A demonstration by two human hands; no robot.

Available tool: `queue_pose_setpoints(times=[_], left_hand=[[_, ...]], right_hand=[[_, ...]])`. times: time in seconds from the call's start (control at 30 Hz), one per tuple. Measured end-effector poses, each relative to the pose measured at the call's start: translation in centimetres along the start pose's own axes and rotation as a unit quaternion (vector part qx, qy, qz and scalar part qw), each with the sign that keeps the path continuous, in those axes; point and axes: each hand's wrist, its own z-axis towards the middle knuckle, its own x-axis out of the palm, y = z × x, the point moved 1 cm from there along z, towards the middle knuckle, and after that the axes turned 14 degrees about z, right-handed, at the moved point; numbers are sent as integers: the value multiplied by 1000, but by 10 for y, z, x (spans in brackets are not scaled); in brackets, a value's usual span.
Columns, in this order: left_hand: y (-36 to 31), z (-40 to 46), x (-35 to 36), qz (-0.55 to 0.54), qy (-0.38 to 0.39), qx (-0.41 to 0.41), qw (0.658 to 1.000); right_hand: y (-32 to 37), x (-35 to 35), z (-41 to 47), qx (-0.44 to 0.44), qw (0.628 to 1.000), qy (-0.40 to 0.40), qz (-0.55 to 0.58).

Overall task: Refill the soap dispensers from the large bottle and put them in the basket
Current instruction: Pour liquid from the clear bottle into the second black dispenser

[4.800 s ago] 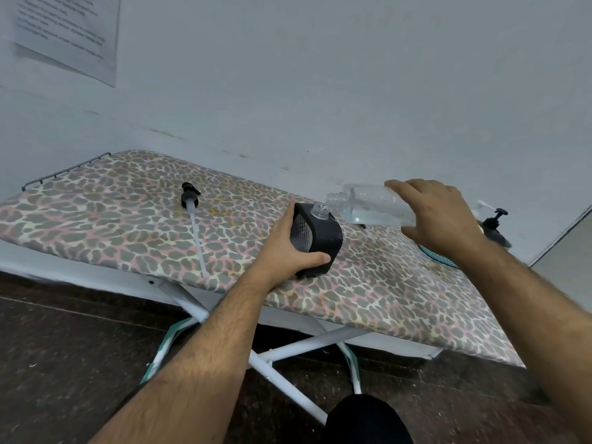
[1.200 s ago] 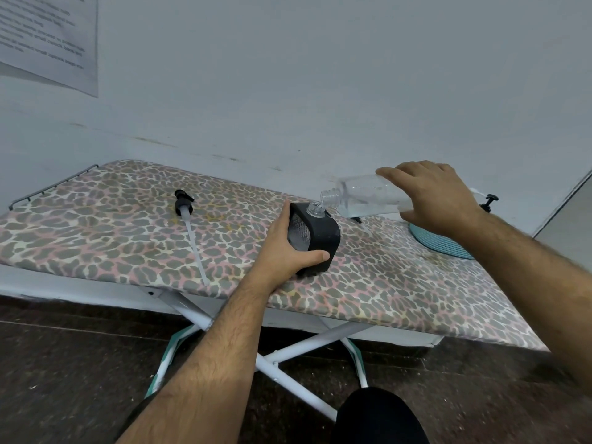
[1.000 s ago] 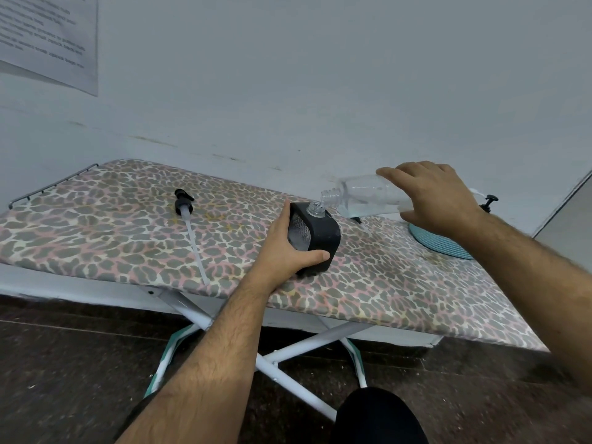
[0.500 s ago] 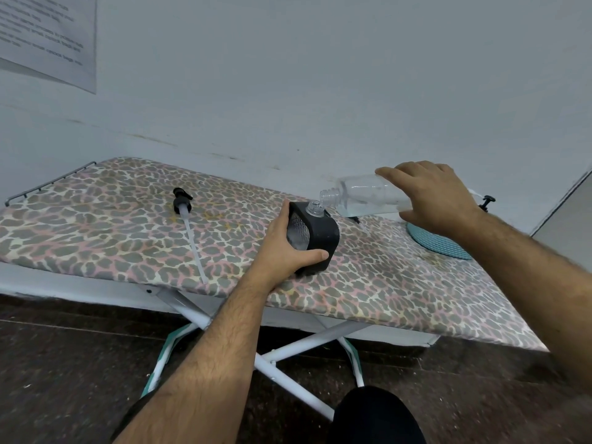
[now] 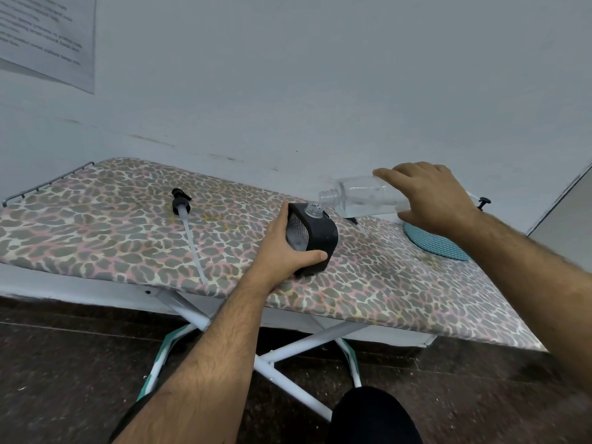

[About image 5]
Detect wire iron rest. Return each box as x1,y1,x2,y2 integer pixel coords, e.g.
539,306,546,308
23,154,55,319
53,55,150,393
2,162,95,208

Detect person's right hand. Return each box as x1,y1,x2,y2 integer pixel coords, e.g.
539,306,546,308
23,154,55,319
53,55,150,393
372,162,482,242

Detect black soap dispenser bottle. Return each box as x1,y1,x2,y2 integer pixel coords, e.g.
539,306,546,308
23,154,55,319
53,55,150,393
285,201,339,278

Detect clear plastic bottle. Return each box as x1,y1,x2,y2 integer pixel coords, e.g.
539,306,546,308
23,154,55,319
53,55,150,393
318,175,412,219

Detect person's right forearm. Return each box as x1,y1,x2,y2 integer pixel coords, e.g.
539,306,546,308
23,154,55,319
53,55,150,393
455,208,592,398

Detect teal round woven mat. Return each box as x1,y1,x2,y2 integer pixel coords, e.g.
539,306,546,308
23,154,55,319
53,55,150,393
403,222,471,262

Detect black pump with clear tube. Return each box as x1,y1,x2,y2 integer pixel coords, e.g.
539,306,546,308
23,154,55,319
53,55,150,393
171,188,208,286

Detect printed paper sheet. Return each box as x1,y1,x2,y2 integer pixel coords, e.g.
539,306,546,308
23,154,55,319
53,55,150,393
0,0,98,95

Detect leopard print ironing board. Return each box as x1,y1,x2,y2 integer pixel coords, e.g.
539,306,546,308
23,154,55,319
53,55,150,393
0,157,549,353

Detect person's right leg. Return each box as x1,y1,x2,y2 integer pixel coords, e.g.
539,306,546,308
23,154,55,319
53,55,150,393
326,386,424,444

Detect white metal ironing board legs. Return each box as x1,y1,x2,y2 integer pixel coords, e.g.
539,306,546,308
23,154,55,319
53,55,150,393
136,286,371,422

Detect person's left hand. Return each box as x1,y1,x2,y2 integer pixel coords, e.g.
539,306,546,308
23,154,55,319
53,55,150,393
244,201,329,294

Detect person's left forearm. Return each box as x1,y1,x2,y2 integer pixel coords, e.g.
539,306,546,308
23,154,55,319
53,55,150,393
111,275,280,444

